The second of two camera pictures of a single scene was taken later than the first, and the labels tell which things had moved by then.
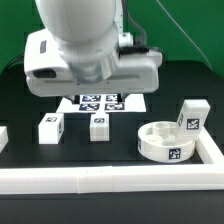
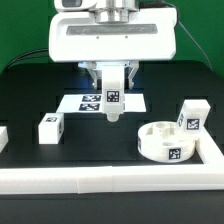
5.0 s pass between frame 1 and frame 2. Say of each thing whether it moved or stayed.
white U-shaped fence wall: stayed
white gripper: moved
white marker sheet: stayed
